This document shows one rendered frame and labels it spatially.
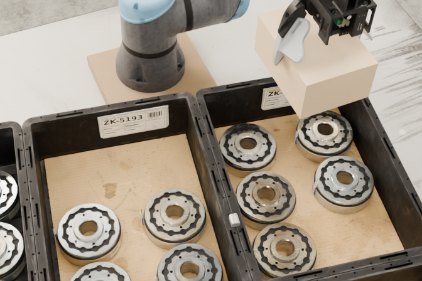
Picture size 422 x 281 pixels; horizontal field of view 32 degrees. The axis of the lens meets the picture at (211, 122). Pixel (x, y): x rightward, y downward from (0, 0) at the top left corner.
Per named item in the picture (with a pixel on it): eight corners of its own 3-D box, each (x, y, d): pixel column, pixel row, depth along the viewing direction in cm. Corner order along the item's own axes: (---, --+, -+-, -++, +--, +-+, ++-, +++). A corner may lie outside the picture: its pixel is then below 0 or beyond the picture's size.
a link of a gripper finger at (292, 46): (275, 83, 106) (314, 35, 101) (257, 55, 109) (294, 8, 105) (290, 86, 108) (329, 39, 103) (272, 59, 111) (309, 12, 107)
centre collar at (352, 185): (326, 171, 128) (326, 169, 128) (351, 165, 129) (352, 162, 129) (336, 194, 125) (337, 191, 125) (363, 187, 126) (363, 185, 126)
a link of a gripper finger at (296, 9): (274, 36, 105) (312, -11, 101) (270, 29, 106) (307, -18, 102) (296, 42, 108) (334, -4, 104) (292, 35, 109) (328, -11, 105)
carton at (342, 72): (254, 49, 120) (257, 14, 114) (318, 30, 123) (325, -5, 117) (300, 119, 111) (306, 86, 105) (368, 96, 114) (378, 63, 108)
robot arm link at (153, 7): (113, 22, 156) (108, -29, 145) (173, 8, 159) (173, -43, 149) (130, 60, 149) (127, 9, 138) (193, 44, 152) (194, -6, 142)
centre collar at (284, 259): (265, 239, 119) (265, 238, 119) (294, 233, 120) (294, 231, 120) (274, 266, 116) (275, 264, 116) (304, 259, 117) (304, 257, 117)
